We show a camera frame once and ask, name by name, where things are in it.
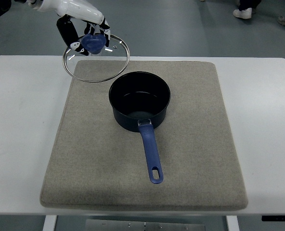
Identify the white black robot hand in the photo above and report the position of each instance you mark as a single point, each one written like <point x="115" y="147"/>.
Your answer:
<point x="78" y="9"/>

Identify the glass lid blue knob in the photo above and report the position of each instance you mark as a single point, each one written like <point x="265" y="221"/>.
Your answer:
<point x="109" y="63"/>

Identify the dark blue saucepan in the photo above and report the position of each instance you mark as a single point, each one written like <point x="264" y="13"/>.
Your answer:
<point x="139" y="101"/>

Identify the beige fabric mat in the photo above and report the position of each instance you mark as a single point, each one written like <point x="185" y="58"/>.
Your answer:
<point x="95" y="164"/>

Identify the white sneaker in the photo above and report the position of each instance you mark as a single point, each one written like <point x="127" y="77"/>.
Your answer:
<point x="243" y="14"/>

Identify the metal table crossbar plate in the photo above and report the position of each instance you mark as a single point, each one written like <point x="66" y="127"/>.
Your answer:
<point x="115" y="225"/>

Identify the white left table leg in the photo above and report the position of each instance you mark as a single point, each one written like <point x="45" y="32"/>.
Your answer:
<point x="49" y="223"/>

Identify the white table leg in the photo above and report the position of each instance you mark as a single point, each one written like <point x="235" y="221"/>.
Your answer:
<point x="232" y="223"/>
<point x="49" y="223"/>

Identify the white right table leg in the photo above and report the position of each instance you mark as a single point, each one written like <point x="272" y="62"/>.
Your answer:
<point x="232" y="223"/>

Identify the black table control panel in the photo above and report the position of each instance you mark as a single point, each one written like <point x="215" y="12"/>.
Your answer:
<point x="279" y="218"/>

